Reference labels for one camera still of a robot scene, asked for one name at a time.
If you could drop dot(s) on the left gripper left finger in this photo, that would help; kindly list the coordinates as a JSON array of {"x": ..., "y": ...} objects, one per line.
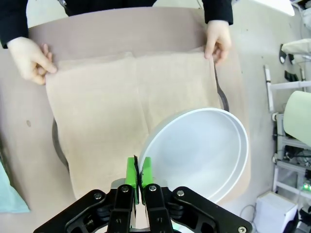
[{"x": 97, "y": 211}]

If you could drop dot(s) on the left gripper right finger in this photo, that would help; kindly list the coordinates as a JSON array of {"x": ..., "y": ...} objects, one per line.
[{"x": 194, "y": 211}]

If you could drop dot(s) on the white bowl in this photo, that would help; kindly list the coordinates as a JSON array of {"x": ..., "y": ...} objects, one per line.
[{"x": 194, "y": 150}]

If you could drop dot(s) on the light green cloth mat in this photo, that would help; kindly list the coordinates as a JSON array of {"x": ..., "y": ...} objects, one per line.
[{"x": 9, "y": 194}]

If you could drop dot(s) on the beige cloth mat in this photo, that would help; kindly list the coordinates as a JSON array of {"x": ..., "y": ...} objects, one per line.
[{"x": 97, "y": 102}]

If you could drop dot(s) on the person's left forearm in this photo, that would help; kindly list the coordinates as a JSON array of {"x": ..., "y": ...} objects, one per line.
[{"x": 216, "y": 9}]

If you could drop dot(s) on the person's right forearm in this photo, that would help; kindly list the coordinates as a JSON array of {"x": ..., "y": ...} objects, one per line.
[{"x": 12, "y": 19}]

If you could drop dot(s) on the dark brown plastic tray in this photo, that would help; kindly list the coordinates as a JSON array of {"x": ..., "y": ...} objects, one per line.
[{"x": 55, "y": 138}]

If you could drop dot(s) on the person's right hand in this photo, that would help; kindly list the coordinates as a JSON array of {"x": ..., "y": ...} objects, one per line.
[{"x": 26, "y": 58}]

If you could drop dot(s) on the person's left hand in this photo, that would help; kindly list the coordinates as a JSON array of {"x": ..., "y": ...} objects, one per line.
[{"x": 217, "y": 36}]

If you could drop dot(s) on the white box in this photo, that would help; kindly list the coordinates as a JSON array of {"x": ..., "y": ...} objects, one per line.
[{"x": 274, "y": 213}]

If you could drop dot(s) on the person in black shirt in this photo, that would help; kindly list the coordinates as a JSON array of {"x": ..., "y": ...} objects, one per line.
[{"x": 109, "y": 3}]

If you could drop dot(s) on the white aluminium frame rack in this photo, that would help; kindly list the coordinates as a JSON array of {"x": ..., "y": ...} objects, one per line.
[{"x": 291, "y": 85}]

